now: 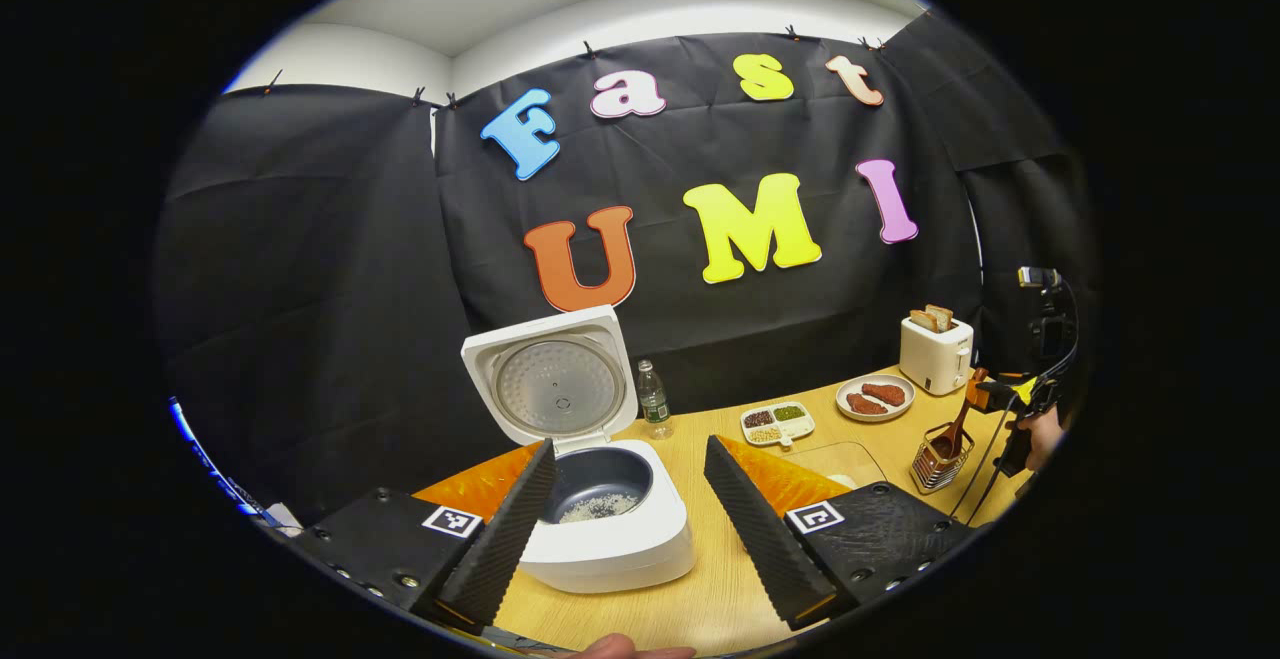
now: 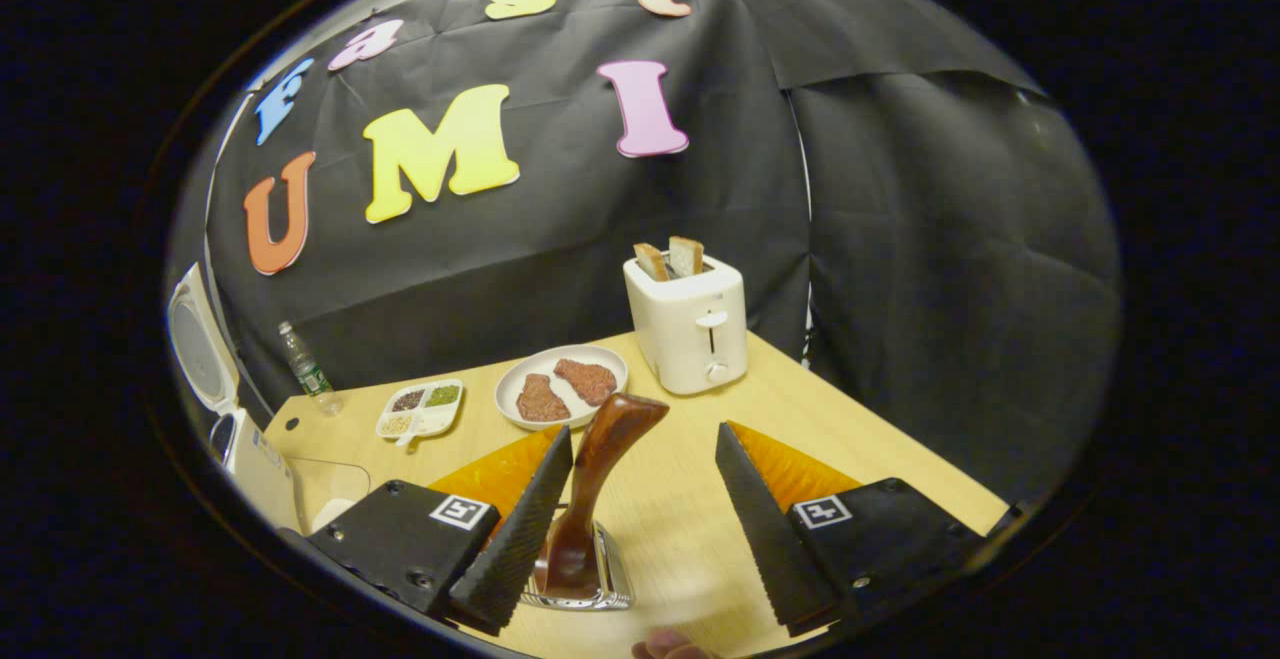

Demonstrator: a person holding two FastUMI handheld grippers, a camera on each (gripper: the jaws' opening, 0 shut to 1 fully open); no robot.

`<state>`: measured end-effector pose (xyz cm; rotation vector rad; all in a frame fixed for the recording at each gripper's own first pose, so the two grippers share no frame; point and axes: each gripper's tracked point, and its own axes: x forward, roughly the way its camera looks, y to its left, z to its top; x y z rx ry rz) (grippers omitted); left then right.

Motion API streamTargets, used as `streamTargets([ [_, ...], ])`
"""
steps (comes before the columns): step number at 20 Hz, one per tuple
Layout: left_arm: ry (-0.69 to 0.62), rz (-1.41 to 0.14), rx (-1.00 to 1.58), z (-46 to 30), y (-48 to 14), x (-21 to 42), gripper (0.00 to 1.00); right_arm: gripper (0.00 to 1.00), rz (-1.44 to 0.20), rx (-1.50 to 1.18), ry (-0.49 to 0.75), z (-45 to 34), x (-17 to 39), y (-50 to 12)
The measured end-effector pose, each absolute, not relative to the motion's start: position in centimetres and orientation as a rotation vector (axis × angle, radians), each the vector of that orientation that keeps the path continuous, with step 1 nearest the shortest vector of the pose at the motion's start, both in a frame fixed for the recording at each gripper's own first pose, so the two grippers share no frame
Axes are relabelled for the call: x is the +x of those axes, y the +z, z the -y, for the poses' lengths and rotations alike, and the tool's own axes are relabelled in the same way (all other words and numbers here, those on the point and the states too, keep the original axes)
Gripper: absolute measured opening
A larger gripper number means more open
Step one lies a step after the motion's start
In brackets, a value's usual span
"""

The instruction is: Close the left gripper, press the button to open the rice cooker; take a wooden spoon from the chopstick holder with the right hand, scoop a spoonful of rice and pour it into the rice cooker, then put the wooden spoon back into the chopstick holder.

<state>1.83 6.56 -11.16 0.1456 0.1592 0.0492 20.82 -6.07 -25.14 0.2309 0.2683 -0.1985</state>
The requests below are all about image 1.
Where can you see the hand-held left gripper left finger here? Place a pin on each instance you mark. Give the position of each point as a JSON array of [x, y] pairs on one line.
[[505, 549]]

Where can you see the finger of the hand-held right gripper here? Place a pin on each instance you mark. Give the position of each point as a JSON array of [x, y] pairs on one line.
[[1000, 394]]

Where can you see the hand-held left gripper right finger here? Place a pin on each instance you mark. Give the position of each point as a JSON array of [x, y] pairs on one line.
[[760, 549]]

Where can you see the small white rice heap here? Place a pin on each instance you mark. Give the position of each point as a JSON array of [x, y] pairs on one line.
[[600, 509]]

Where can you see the white rice cooker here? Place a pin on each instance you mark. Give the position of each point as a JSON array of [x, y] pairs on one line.
[[620, 559]]

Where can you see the white toaster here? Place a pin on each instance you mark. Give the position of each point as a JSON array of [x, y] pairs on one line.
[[935, 364]]

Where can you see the toast bread slice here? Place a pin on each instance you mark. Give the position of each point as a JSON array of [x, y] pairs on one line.
[[922, 320], [942, 315]]

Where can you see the brown meat piece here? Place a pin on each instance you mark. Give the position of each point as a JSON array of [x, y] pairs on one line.
[[886, 394], [865, 404]]

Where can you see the clear plastic box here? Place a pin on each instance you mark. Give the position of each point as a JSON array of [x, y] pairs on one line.
[[830, 457]]

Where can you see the white divided bean dish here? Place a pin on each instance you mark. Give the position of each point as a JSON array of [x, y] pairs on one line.
[[778, 424]]

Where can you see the white round plate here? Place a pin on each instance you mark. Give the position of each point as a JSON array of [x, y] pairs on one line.
[[850, 417]]

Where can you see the clear plastic water bottle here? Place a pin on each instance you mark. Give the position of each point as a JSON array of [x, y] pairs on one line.
[[654, 404]]

